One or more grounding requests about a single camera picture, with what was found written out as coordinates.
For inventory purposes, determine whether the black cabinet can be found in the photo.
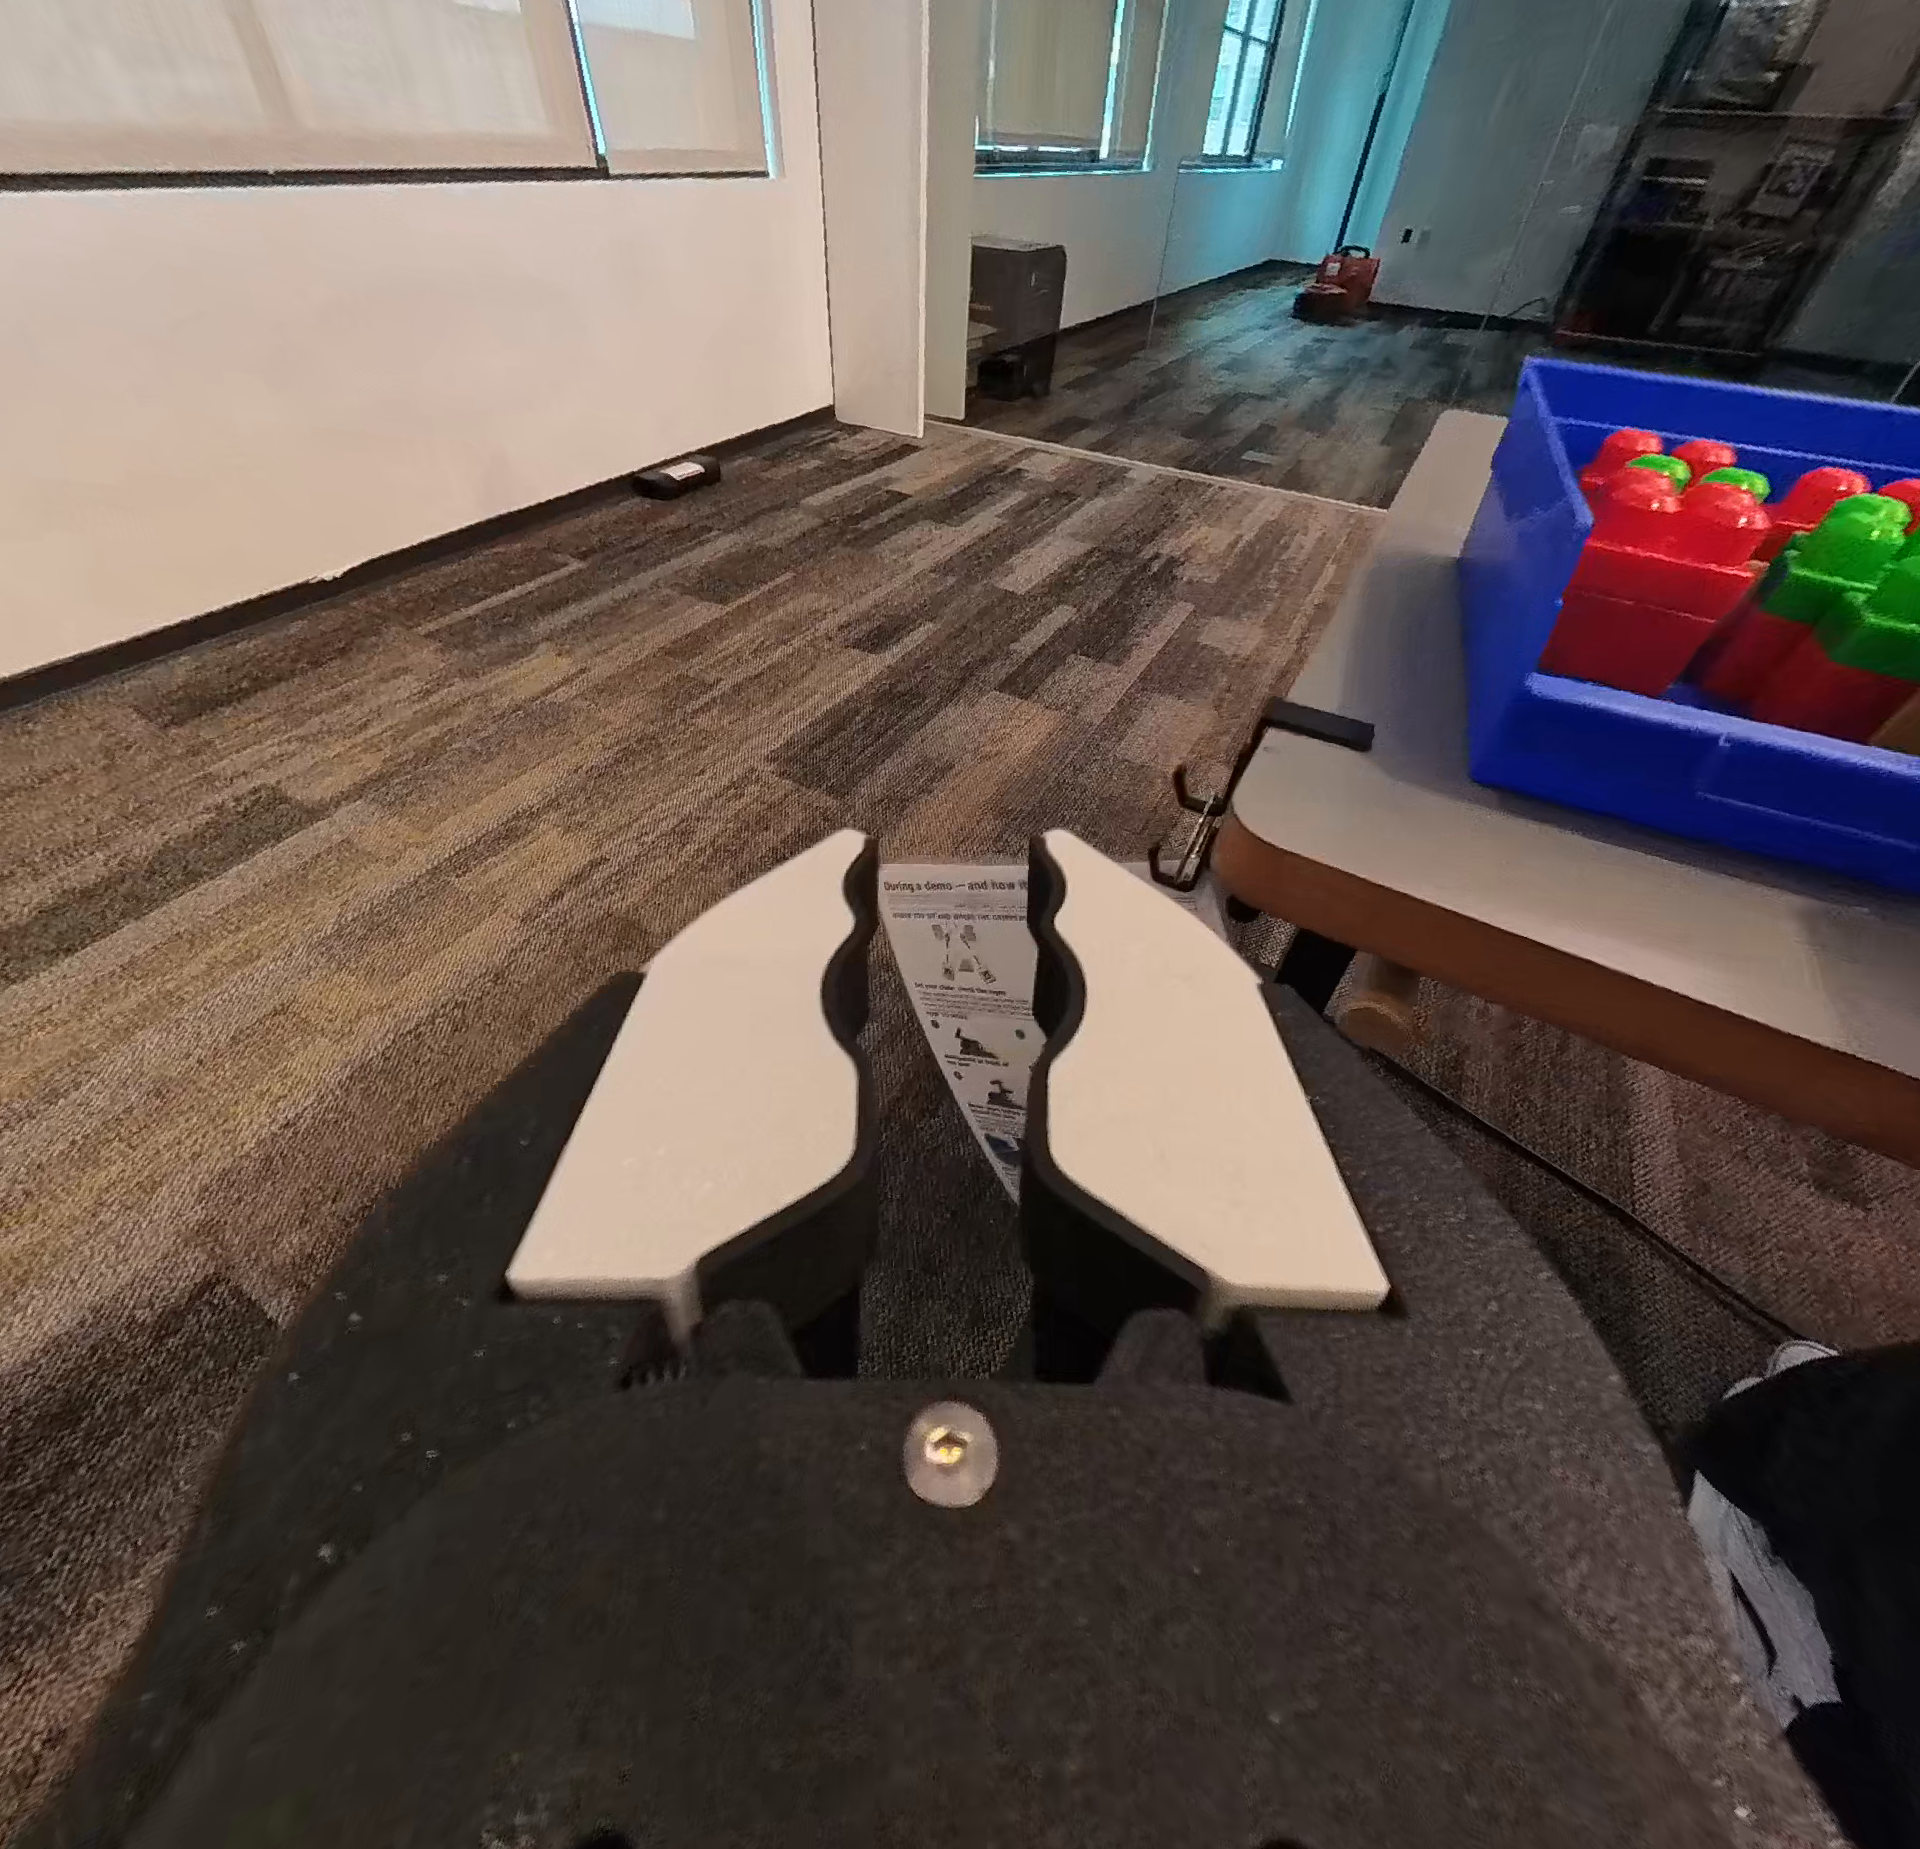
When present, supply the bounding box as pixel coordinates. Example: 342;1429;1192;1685
967;235;1072;408

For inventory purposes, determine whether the glass window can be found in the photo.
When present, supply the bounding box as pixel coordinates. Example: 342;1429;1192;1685
976;0;1301;177
0;0;779;189

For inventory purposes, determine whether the blue storage bin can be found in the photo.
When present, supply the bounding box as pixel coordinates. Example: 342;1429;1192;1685
1459;357;1920;899

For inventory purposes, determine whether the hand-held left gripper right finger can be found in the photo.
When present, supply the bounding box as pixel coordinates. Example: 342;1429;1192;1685
1021;831;1394;1326

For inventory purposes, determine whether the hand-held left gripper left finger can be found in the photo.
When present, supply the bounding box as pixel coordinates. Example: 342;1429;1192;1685
505;831;883;1317

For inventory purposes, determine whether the dark display shelf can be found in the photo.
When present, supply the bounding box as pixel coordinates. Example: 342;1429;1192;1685
1552;0;1920;387

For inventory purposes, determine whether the printed paper sheet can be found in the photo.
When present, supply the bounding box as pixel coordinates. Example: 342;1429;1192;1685
871;854;1058;1199

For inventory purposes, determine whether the red floor object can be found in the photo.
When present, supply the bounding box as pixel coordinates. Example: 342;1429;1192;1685
1295;242;1388;329

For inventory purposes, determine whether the cluster of mega blocks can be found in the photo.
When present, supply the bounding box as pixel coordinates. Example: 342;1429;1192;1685
1538;424;1920;759

